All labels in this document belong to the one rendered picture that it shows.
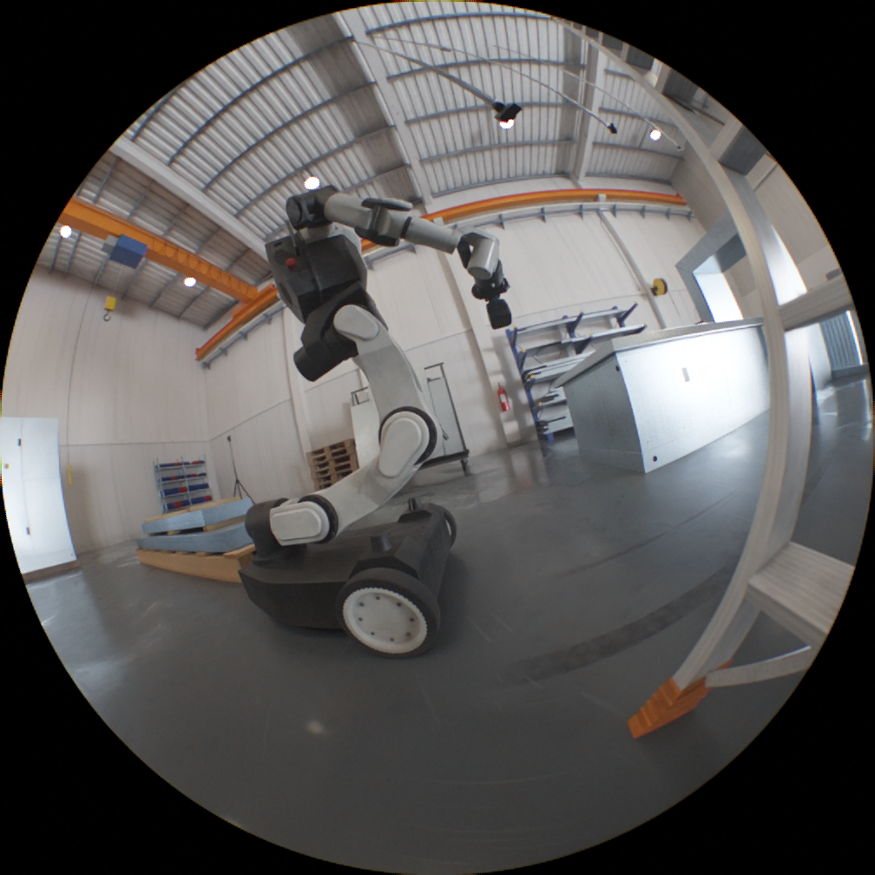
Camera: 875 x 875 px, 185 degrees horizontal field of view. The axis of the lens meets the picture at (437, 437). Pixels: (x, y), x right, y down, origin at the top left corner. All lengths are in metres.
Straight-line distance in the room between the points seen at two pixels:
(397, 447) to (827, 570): 0.70
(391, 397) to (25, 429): 5.38
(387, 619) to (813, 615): 0.57
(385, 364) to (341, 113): 7.63
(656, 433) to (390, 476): 1.25
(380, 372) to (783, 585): 0.77
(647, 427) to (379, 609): 1.31
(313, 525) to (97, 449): 9.46
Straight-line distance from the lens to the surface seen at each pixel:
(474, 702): 0.48
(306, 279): 0.84
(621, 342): 1.37
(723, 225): 3.08
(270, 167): 8.49
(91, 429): 10.08
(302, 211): 0.87
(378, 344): 0.69
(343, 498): 0.73
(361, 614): 0.56
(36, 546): 5.27
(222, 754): 0.60
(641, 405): 1.42
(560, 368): 5.37
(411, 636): 0.56
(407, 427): 0.60
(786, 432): 0.29
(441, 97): 8.27
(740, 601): 0.31
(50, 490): 5.27
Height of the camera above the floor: 0.39
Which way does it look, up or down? 2 degrees up
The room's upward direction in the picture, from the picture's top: 15 degrees counter-clockwise
